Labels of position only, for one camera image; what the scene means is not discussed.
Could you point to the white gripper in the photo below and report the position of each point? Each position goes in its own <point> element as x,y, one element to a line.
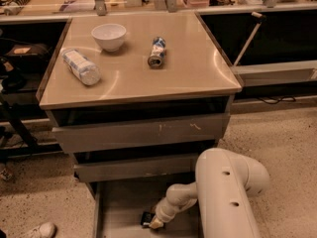
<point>162,212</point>

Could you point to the dark blue rxbar wrapper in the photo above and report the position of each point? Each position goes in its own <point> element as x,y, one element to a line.
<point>146,219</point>

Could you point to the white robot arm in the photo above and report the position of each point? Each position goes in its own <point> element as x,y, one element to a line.
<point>224,182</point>

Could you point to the open bottom drawer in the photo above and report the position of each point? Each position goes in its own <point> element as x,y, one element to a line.
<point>121,203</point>

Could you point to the middle drawer front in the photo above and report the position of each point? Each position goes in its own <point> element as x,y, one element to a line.
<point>136,168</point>

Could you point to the top drawer front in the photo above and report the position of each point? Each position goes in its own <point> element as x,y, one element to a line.
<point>138,133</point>

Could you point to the grey drawer cabinet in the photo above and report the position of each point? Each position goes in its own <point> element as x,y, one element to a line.
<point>193,80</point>

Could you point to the white sneaker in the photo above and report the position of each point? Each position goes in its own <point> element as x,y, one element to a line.
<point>44,230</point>

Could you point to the black metal stand leg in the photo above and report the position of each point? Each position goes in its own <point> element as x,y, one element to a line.
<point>16,123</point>

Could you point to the clear plastic bottle lying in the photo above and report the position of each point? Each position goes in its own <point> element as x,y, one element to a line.
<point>82,67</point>

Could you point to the blue white drink can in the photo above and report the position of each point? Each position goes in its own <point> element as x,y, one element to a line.
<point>156,57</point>

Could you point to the white ceramic bowl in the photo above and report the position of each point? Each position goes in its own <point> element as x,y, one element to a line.
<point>109,37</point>

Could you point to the black bag on shelf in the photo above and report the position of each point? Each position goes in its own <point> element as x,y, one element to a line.
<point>29,58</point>

